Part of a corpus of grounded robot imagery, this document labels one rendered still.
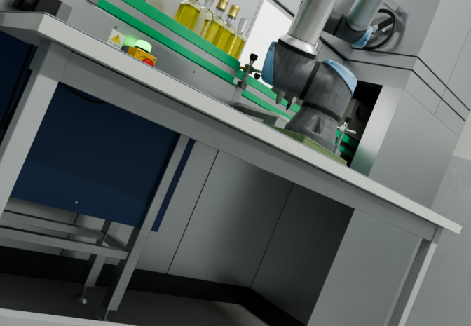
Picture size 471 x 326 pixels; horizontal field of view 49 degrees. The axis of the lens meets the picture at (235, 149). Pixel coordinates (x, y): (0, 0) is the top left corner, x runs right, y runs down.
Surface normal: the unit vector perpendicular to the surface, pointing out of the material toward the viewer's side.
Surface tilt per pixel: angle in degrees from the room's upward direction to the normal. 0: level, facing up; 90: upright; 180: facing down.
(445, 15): 90
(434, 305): 90
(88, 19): 90
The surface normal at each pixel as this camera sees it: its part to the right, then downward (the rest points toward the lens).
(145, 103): 0.58, 0.22
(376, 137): -0.66, -0.29
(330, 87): -0.04, -0.07
